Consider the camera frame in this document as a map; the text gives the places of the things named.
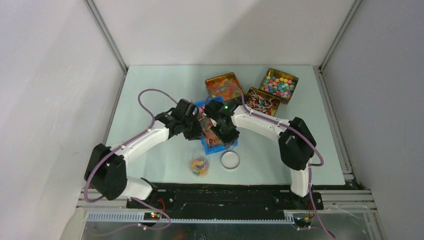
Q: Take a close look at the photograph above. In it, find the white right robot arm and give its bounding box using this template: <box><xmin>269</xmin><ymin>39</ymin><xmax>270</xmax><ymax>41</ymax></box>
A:
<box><xmin>203</xmin><ymin>98</ymin><xmax>317</xmax><ymax>209</ymax></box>

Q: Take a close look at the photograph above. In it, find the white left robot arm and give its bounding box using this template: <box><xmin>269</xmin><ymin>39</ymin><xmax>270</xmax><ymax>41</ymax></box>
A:
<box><xmin>84</xmin><ymin>99</ymin><xmax>203</xmax><ymax>208</ymax></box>

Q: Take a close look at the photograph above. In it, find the blue plastic candy bin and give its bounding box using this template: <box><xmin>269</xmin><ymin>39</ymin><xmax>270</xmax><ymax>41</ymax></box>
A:
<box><xmin>194</xmin><ymin>100</ymin><xmax>238</xmax><ymax>155</ymax></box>

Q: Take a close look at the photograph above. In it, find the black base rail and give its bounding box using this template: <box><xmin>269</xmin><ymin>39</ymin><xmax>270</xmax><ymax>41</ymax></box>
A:
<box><xmin>145</xmin><ymin>182</ymin><xmax>324</xmax><ymax>219</ymax></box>

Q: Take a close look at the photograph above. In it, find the clear plastic jar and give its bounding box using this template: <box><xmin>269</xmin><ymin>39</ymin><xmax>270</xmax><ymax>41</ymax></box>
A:
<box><xmin>189</xmin><ymin>153</ymin><xmax>210</xmax><ymax>177</ymax></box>

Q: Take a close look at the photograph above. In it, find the tin of orange candies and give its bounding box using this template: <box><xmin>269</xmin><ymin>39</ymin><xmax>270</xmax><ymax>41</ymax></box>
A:
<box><xmin>205</xmin><ymin>72</ymin><xmax>246</xmax><ymax>102</ymax></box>

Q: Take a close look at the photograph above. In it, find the tin of wrapped candies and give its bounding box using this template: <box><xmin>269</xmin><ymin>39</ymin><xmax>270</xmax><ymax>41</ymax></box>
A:
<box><xmin>244</xmin><ymin>87</ymin><xmax>281</xmax><ymax>116</ymax></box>

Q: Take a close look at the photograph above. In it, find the white jar lid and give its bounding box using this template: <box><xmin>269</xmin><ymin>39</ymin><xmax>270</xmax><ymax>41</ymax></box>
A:
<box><xmin>221</xmin><ymin>151</ymin><xmax>240</xmax><ymax>170</ymax></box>

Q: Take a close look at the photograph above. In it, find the tin of pastel candies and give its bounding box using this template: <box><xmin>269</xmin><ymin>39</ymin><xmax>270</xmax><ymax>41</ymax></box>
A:
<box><xmin>258</xmin><ymin>68</ymin><xmax>299</xmax><ymax>105</ymax></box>

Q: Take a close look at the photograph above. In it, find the grey slotted cable duct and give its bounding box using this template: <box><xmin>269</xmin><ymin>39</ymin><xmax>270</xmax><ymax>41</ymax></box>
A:
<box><xmin>85</xmin><ymin>210</ymin><xmax>295</xmax><ymax>224</ymax></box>

